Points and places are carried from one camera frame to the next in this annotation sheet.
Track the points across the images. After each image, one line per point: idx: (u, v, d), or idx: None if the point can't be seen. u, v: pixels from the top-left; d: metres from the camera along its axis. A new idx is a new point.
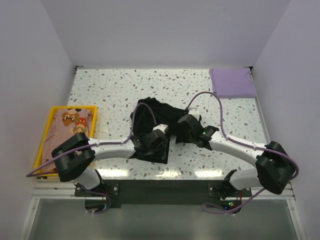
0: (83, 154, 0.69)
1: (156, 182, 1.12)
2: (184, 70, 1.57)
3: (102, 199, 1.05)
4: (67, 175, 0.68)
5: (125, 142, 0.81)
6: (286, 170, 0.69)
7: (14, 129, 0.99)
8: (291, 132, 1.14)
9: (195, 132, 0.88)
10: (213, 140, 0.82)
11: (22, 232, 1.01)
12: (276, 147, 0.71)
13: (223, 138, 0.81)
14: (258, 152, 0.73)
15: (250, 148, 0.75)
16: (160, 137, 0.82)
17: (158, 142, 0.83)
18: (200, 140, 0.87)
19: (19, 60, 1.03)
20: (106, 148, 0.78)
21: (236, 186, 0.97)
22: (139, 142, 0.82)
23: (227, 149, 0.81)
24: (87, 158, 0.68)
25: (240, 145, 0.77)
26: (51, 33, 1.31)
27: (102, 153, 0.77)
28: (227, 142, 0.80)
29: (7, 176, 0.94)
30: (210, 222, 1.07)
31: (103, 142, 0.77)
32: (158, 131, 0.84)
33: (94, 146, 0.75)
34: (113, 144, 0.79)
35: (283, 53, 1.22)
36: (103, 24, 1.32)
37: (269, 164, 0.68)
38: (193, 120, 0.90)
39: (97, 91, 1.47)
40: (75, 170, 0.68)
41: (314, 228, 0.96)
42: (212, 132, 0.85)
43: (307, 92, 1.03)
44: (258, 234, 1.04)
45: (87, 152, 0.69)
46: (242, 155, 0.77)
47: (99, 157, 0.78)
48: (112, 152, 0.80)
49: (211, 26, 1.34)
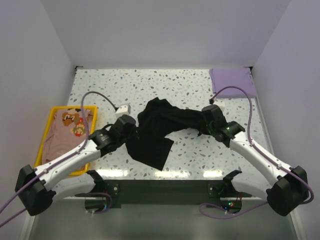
0: (34, 189, 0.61)
1: (156, 182, 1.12)
2: (184, 71, 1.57)
3: (102, 199, 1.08)
4: (34, 210, 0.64)
5: (83, 148, 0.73)
6: (300, 197, 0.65)
7: (14, 129, 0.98)
8: (291, 132, 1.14)
9: (217, 124, 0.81)
10: (236, 140, 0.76)
11: (22, 231, 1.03)
12: (300, 174, 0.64)
13: (247, 142, 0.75)
14: (280, 172, 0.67)
15: (272, 165, 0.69)
16: (128, 123, 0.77)
17: (127, 128, 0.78)
18: (221, 133, 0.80)
19: (19, 59, 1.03)
20: (60, 169, 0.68)
21: (236, 186, 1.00)
22: (103, 137, 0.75)
23: (246, 154, 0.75)
24: (38, 192, 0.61)
25: (264, 158, 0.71)
26: (51, 34, 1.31)
27: (57, 176, 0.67)
28: (250, 149, 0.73)
29: (7, 177, 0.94)
30: (210, 222, 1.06)
31: (53, 164, 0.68)
32: (122, 117, 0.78)
33: (43, 176, 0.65)
34: (68, 159, 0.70)
35: (283, 53, 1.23)
36: (103, 24, 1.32)
37: (288, 189, 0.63)
38: (219, 111, 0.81)
39: (97, 91, 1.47)
40: (37, 204, 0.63)
41: (314, 228, 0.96)
42: (236, 130, 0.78)
43: (307, 92, 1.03)
44: (258, 234, 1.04)
45: (37, 186, 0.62)
46: (262, 168, 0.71)
47: (56, 182, 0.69)
48: (70, 168, 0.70)
49: (211, 26, 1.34)
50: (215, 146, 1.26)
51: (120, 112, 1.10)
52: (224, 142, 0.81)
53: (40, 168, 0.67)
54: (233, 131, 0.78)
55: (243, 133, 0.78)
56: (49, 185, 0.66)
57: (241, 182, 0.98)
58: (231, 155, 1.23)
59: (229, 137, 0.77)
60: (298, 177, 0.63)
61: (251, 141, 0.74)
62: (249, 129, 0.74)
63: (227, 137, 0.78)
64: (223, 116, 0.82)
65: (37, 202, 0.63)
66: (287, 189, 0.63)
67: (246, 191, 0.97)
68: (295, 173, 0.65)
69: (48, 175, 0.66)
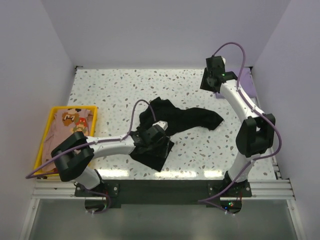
0: (82, 153, 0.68)
1: (156, 182, 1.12)
2: (184, 71, 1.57)
3: (102, 199, 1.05)
4: (67, 174, 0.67)
5: (125, 138, 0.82)
6: (263, 141, 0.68)
7: (14, 129, 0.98)
8: (291, 131, 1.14)
9: (214, 71, 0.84)
10: (225, 84, 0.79)
11: (22, 232, 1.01)
12: (269, 119, 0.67)
13: (234, 88, 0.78)
14: (252, 114, 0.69)
15: (248, 107, 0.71)
16: (160, 132, 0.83)
17: (157, 138, 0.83)
18: (215, 78, 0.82)
19: (19, 59, 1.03)
20: (105, 145, 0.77)
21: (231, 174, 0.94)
22: (138, 138, 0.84)
23: (230, 98, 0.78)
24: (86, 156, 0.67)
25: (243, 102, 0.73)
26: (51, 34, 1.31)
27: (102, 151, 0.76)
28: (235, 93, 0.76)
29: (7, 176, 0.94)
30: (210, 222, 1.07)
31: (102, 139, 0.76)
32: (157, 126, 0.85)
33: (92, 145, 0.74)
34: (112, 141, 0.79)
35: (283, 53, 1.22)
36: (103, 24, 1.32)
37: (254, 129, 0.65)
38: (219, 60, 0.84)
39: (97, 91, 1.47)
40: (76, 168, 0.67)
41: (314, 228, 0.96)
42: (230, 78, 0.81)
43: (307, 92, 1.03)
44: (258, 234, 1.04)
45: (87, 151, 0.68)
46: (239, 111, 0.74)
47: (96, 156, 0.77)
48: (111, 149, 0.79)
49: (211, 26, 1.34)
50: (215, 146, 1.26)
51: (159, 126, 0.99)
52: (215, 88, 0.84)
53: (90, 138, 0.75)
54: (226, 77, 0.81)
55: (235, 81, 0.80)
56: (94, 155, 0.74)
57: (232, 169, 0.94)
58: (231, 155, 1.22)
59: (221, 82, 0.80)
60: (267, 119, 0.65)
61: (239, 87, 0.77)
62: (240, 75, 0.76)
63: (220, 81, 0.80)
64: (223, 66, 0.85)
65: (77, 168, 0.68)
66: (253, 128, 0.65)
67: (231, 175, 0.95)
68: (265, 116, 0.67)
69: (96, 147, 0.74)
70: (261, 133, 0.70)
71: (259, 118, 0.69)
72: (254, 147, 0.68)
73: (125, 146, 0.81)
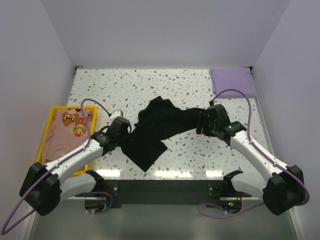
0: (46, 182, 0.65)
1: (156, 182, 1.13)
2: (184, 70, 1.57)
3: (102, 199, 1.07)
4: (43, 206, 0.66)
5: (88, 145, 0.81)
6: (294, 196, 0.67)
7: (14, 128, 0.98)
8: (291, 132, 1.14)
9: (220, 123, 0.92)
10: (236, 138, 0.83)
11: (22, 233, 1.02)
12: (295, 173, 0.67)
13: (246, 140, 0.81)
14: (275, 169, 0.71)
15: (269, 162, 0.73)
16: (124, 122, 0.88)
17: (123, 127, 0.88)
18: (223, 131, 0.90)
19: (19, 59, 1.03)
20: (70, 164, 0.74)
21: (235, 186, 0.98)
22: (103, 137, 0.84)
23: (245, 151, 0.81)
24: (51, 185, 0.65)
25: (261, 156, 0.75)
26: (51, 34, 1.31)
27: (68, 170, 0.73)
28: (249, 146, 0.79)
29: (7, 176, 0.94)
30: (210, 223, 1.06)
31: (63, 160, 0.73)
32: (118, 119, 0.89)
33: (54, 170, 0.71)
34: (76, 154, 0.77)
35: (283, 52, 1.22)
36: (103, 24, 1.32)
37: (282, 188, 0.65)
38: (223, 111, 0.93)
39: (97, 91, 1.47)
40: (48, 198, 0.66)
41: (314, 229, 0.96)
42: (237, 129, 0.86)
43: (307, 91, 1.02)
44: (259, 234, 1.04)
45: (50, 179, 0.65)
46: (259, 166, 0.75)
47: (66, 176, 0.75)
48: (78, 163, 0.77)
49: (210, 26, 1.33)
50: (215, 146, 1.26)
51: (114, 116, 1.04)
52: (225, 140, 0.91)
53: (50, 164, 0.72)
54: (234, 130, 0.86)
55: (244, 132, 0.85)
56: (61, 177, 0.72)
57: (241, 181, 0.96)
58: (231, 155, 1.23)
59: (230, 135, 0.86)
60: (294, 176, 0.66)
61: (251, 139, 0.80)
62: (249, 128, 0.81)
63: (228, 134, 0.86)
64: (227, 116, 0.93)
65: (48, 197, 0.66)
66: (282, 187, 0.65)
67: (246, 191, 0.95)
68: (290, 171, 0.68)
69: (60, 169, 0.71)
70: (290, 187, 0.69)
71: (283, 172, 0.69)
72: (287, 204, 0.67)
73: (91, 153, 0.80)
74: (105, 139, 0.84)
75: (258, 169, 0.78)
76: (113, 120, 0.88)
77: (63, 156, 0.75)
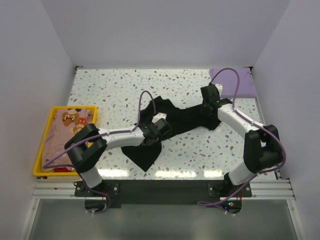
0: (96, 144, 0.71)
1: (156, 182, 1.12)
2: (184, 70, 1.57)
3: (102, 199, 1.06)
4: (83, 165, 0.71)
5: (134, 130, 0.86)
6: (271, 154, 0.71)
7: (13, 128, 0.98)
8: (290, 132, 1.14)
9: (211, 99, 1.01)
10: (221, 108, 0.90)
11: (22, 232, 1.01)
12: (271, 130, 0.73)
13: (230, 110, 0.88)
14: (252, 128, 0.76)
15: (247, 123, 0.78)
16: (166, 125, 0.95)
17: (164, 129, 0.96)
18: (212, 106, 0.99)
19: (19, 59, 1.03)
20: (117, 137, 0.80)
21: (233, 180, 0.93)
22: (147, 129, 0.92)
23: (230, 119, 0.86)
24: (99, 147, 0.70)
25: (240, 119, 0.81)
26: (51, 34, 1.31)
27: (114, 142, 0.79)
28: (232, 114, 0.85)
29: (8, 176, 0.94)
30: (210, 223, 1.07)
31: (113, 131, 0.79)
32: (164, 120, 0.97)
33: (105, 136, 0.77)
34: (124, 133, 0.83)
35: (283, 53, 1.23)
36: (103, 24, 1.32)
37: (257, 142, 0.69)
38: (213, 89, 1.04)
39: (97, 91, 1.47)
40: (90, 159, 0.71)
41: (314, 229, 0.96)
42: (224, 102, 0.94)
43: (307, 91, 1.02)
44: (258, 234, 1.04)
45: (100, 142, 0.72)
46: (239, 127, 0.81)
47: (108, 147, 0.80)
48: (120, 141, 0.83)
49: (210, 26, 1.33)
50: (215, 146, 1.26)
51: (158, 118, 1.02)
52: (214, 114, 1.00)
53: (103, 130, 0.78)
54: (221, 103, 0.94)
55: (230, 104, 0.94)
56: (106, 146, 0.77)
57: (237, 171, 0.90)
58: (231, 155, 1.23)
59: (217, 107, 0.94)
60: (268, 131, 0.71)
61: (234, 108, 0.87)
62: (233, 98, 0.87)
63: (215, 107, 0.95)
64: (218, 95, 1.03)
65: (91, 159, 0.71)
66: (257, 140, 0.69)
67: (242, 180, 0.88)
68: (266, 129, 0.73)
69: (109, 138, 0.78)
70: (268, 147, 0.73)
71: (260, 130, 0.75)
72: (263, 161, 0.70)
73: (134, 137, 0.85)
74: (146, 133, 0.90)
75: (240, 132, 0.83)
76: (159, 120, 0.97)
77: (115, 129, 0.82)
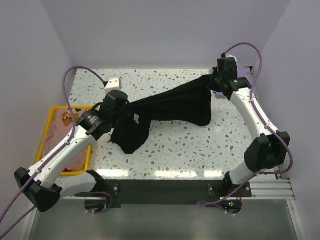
0: (32, 191, 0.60)
1: (156, 182, 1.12)
2: (184, 71, 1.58)
3: (102, 199, 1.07)
4: (43, 207, 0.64)
5: (72, 137, 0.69)
6: (273, 158, 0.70)
7: (13, 128, 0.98)
8: (289, 132, 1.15)
9: (226, 75, 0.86)
10: (238, 94, 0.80)
11: (22, 232, 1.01)
12: (283, 137, 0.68)
13: (247, 98, 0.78)
14: (265, 131, 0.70)
15: (261, 123, 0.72)
16: (117, 98, 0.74)
17: (118, 104, 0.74)
18: (227, 84, 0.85)
19: (19, 60, 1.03)
20: (53, 165, 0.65)
21: (232, 178, 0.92)
22: (93, 119, 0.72)
23: (243, 108, 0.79)
24: (37, 193, 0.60)
25: (255, 115, 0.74)
26: (51, 34, 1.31)
27: (53, 172, 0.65)
28: (248, 105, 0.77)
29: (8, 176, 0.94)
30: (210, 223, 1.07)
31: (44, 162, 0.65)
32: (112, 93, 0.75)
33: (37, 176, 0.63)
34: (59, 153, 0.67)
35: (282, 53, 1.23)
36: (103, 24, 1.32)
37: (265, 147, 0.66)
38: (232, 64, 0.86)
39: (97, 91, 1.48)
40: (41, 203, 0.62)
41: (314, 228, 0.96)
42: (242, 85, 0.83)
43: (307, 91, 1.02)
44: (258, 234, 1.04)
45: (34, 188, 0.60)
46: (251, 124, 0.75)
47: (56, 177, 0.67)
48: (64, 162, 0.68)
49: (210, 26, 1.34)
50: (215, 146, 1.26)
51: (111, 86, 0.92)
52: (226, 94, 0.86)
53: (33, 169, 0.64)
54: (238, 85, 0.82)
55: (248, 90, 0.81)
56: (47, 182, 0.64)
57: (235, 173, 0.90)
58: (231, 156, 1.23)
59: (233, 89, 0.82)
60: (281, 139, 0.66)
61: (252, 98, 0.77)
62: (254, 85, 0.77)
63: (232, 88, 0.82)
64: (235, 70, 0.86)
65: (42, 200, 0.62)
66: (265, 146, 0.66)
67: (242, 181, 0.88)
68: (279, 135, 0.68)
69: (43, 174, 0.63)
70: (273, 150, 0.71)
71: (272, 135, 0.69)
72: (264, 164, 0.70)
73: (77, 145, 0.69)
74: (95, 121, 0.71)
75: (249, 127, 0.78)
76: (106, 96, 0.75)
77: (47, 155, 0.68)
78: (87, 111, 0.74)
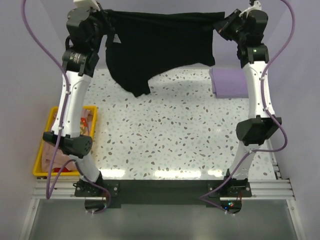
0: (67, 143, 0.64)
1: (156, 182, 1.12)
2: (184, 71, 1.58)
3: (102, 199, 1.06)
4: (81, 151, 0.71)
5: (70, 84, 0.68)
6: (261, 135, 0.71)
7: (13, 128, 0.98)
8: (289, 132, 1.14)
9: (249, 39, 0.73)
10: (251, 67, 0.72)
11: (22, 232, 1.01)
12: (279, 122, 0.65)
13: (259, 73, 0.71)
14: (262, 113, 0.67)
15: (262, 104, 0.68)
16: (81, 23, 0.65)
17: (84, 27, 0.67)
18: (245, 51, 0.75)
19: (19, 60, 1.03)
20: (70, 117, 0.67)
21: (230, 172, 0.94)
22: (75, 58, 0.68)
23: (251, 84, 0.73)
24: (73, 141, 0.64)
25: (259, 94, 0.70)
26: (50, 35, 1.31)
27: (73, 122, 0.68)
28: (257, 82, 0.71)
29: (8, 177, 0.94)
30: (210, 223, 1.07)
31: (60, 118, 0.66)
32: (69, 20, 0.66)
33: (63, 131, 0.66)
34: (68, 104, 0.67)
35: (282, 53, 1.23)
36: None
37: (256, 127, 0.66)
38: (262, 28, 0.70)
39: (97, 91, 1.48)
40: (79, 148, 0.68)
41: (314, 229, 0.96)
42: (259, 57, 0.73)
43: (307, 92, 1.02)
44: (258, 234, 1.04)
45: (68, 140, 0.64)
46: (252, 100, 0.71)
47: (78, 126, 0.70)
48: (76, 110, 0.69)
49: None
50: (215, 146, 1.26)
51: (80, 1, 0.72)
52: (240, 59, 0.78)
53: (54, 127, 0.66)
54: (256, 56, 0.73)
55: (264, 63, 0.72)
56: (74, 133, 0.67)
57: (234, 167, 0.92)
58: (231, 156, 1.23)
59: (248, 59, 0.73)
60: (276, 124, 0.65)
61: (264, 76, 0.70)
62: (271, 61, 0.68)
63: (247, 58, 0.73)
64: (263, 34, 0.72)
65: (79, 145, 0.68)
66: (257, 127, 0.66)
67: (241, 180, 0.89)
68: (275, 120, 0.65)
69: (67, 128, 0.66)
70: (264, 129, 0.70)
71: (268, 118, 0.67)
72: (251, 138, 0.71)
73: (78, 90, 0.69)
74: (79, 59, 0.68)
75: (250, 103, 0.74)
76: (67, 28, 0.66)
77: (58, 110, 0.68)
78: (65, 52, 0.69)
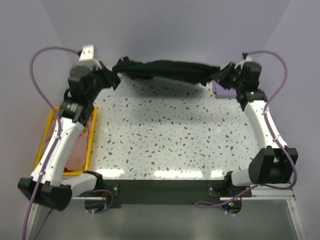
0: (43, 192, 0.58)
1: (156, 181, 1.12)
2: None
3: (102, 199, 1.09)
4: (59, 205, 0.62)
5: (61, 131, 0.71)
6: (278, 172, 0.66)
7: (13, 128, 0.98)
8: (289, 133, 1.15)
9: (246, 85, 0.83)
10: (252, 106, 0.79)
11: (21, 233, 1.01)
12: (291, 154, 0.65)
13: (260, 110, 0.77)
14: (273, 144, 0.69)
15: (270, 136, 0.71)
16: (82, 77, 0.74)
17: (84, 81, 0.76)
18: (243, 95, 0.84)
19: (19, 60, 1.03)
20: (55, 162, 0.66)
21: (233, 180, 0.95)
22: (72, 107, 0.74)
23: (254, 120, 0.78)
24: (50, 190, 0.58)
25: (265, 127, 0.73)
26: (50, 34, 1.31)
27: (57, 169, 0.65)
28: (260, 117, 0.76)
29: (8, 177, 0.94)
30: (210, 223, 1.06)
31: (44, 163, 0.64)
32: (71, 75, 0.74)
33: (43, 177, 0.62)
34: (55, 149, 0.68)
35: (283, 54, 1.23)
36: (103, 24, 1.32)
37: (270, 161, 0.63)
38: (256, 75, 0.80)
39: None
40: (57, 200, 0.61)
41: (314, 228, 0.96)
42: (258, 98, 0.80)
43: (307, 91, 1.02)
44: (258, 233, 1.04)
45: (45, 188, 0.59)
46: (259, 134, 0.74)
47: (60, 174, 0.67)
48: (62, 157, 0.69)
49: (211, 27, 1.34)
50: (215, 146, 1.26)
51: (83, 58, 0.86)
52: (241, 103, 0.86)
53: (35, 174, 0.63)
54: (255, 97, 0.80)
55: (264, 102, 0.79)
56: (55, 181, 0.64)
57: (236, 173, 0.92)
58: (231, 156, 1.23)
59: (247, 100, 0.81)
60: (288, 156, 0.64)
61: (265, 111, 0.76)
62: (270, 100, 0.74)
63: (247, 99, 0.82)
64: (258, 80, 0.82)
65: (58, 197, 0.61)
66: (271, 159, 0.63)
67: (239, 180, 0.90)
68: (287, 151, 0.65)
69: (48, 173, 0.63)
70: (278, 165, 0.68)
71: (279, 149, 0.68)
72: (268, 178, 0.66)
73: (69, 136, 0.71)
74: (76, 108, 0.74)
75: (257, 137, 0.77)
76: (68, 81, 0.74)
77: (44, 157, 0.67)
78: (64, 102, 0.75)
